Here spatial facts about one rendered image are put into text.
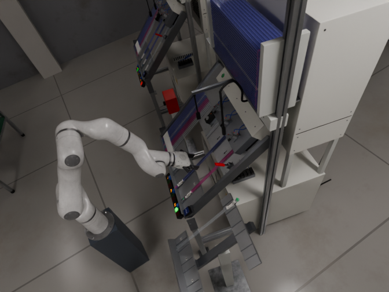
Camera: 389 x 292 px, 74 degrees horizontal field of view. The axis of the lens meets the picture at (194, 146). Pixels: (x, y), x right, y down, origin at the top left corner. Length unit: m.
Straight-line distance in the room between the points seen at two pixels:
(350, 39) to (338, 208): 1.68
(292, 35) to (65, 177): 1.07
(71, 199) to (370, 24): 1.41
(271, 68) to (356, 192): 1.89
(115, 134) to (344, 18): 0.95
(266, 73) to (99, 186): 2.26
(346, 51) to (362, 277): 1.69
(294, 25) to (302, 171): 1.19
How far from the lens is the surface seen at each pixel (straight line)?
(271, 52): 0.92
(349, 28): 1.09
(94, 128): 1.15
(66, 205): 1.41
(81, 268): 2.58
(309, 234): 2.37
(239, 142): 1.29
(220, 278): 2.21
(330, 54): 1.11
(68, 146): 1.14
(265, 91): 1.01
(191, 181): 1.60
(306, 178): 1.86
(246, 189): 1.77
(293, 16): 0.86
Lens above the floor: 2.17
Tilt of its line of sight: 51 degrees down
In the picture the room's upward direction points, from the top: 13 degrees counter-clockwise
